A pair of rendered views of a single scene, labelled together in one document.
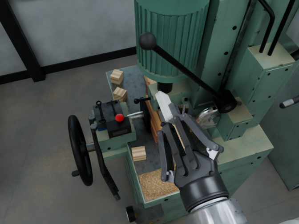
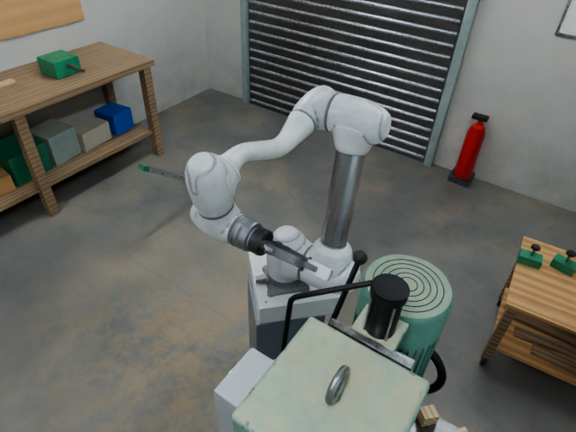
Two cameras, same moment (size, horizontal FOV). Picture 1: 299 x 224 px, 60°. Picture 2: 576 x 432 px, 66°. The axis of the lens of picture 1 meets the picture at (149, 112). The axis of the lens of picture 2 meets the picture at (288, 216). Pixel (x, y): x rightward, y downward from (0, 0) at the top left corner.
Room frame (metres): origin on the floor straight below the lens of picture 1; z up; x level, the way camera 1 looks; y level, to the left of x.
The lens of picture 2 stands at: (0.85, -0.61, 2.14)
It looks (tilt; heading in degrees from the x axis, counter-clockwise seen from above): 39 degrees down; 140
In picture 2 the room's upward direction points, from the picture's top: 3 degrees clockwise
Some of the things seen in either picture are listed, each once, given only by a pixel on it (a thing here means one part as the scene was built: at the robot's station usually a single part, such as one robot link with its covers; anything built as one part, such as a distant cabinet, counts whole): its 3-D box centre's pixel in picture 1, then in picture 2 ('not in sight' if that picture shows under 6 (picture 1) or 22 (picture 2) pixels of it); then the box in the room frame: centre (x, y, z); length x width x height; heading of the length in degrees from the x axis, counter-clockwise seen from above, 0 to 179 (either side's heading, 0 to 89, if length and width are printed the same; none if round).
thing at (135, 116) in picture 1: (137, 115); not in sight; (0.53, 0.04, 0.95); 0.09 x 0.07 x 0.09; 17
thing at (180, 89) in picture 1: (169, 95); not in sight; (0.56, -0.07, 1.03); 0.14 x 0.07 x 0.09; 107
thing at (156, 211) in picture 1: (148, 213); not in sight; (0.27, 0.01, 0.58); 0.12 x 0.08 x 0.08; 107
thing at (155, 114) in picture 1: (155, 119); not in sight; (0.53, -0.02, 0.92); 0.21 x 0.02 x 0.05; 17
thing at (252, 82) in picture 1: (260, 75); not in sight; (0.48, -0.30, 1.23); 0.09 x 0.08 x 0.15; 107
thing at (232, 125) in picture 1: (232, 120); not in sight; (0.46, -0.27, 1.02); 0.09 x 0.07 x 0.12; 17
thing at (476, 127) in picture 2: not in sight; (471, 149); (-0.66, 2.61, 0.30); 0.19 x 0.18 x 0.60; 108
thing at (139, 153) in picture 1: (139, 153); not in sight; (0.39, 0.04, 0.92); 0.05 x 0.04 x 0.04; 100
